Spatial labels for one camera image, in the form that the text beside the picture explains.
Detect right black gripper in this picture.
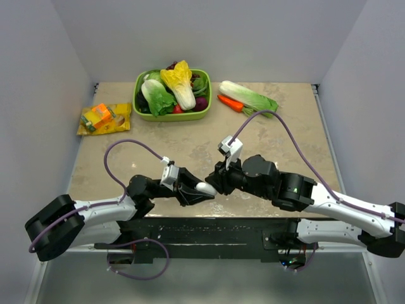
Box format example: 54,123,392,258
204,154,271,200

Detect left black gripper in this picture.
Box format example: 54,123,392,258
149,167,214,206

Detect white earbud charging case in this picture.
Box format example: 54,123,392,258
195,182,218,196

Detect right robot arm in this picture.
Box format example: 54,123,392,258
205,155,404,258

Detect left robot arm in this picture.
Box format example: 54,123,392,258
25,165,217,262

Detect green plastic basket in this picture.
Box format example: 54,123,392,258
132,68,213,122

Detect orange toy carrot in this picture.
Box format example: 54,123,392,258
217,95,254,117

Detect purple onion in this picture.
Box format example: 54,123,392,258
193,96,208,112

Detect green lettuce in basket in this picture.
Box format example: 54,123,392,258
141,79,177,117

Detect napa cabbage on table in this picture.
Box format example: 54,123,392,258
219,80,278,114

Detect yellow snack bag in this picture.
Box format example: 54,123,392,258
77,103,131,136

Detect dark green leafy vegetable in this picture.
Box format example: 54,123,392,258
192,77,208,96

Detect yellow napa cabbage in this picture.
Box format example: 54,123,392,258
160,60,196,111

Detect orange juice box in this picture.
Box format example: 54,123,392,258
81,103,116,132

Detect round green cabbage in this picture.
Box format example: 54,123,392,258
143,71,165,85

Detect dark red grapes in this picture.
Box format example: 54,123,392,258
166,61,178,70

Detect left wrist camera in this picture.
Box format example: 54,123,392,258
159,156,179,191

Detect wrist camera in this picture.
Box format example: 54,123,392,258
159,156,179,191
218,136,243,170

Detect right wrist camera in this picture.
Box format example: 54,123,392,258
218,136,243,170

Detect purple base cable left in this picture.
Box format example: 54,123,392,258
106,237,171,280

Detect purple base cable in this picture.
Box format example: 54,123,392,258
283,243,320,272
106,237,171,280

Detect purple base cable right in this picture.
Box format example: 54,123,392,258
283,243,320,272

